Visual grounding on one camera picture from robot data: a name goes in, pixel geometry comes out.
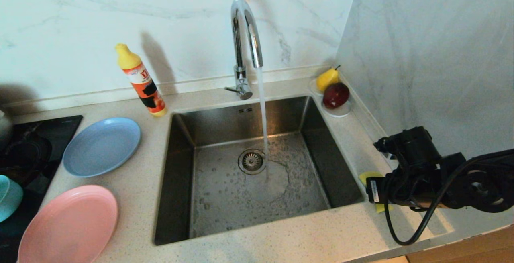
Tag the running water stream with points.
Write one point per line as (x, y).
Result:
(263, 114)

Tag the chrome faucet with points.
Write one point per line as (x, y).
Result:
(241, 34)

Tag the yellow fish-shaped sponge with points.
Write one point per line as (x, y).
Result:
(367, 176)

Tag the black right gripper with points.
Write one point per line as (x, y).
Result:
(421, 186)

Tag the black induction cooktop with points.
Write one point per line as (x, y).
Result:
(36, 150)

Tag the blue plastic plate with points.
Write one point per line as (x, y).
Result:
(102, 146)

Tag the teal ceramic bowl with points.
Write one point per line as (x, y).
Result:
(10, 196)

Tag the stainless steel sink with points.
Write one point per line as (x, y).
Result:
(225, 202)

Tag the yellow orange dish soap bottle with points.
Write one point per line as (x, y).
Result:
(143, 81)

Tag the wooden cabinet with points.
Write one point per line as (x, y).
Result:
(474, 251)

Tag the small white dish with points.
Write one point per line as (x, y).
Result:
(312, 86)
(341, 112)

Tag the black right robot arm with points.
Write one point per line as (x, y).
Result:
(486, 186)

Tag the dark red apple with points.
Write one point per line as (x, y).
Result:
(335, 95)

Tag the pink plastic plate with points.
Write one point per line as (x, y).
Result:
(68, 227)

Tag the metal sink drain strainer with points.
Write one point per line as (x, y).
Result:
(251, 162)

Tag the yellow pear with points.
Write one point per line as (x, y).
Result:
(326, 79)

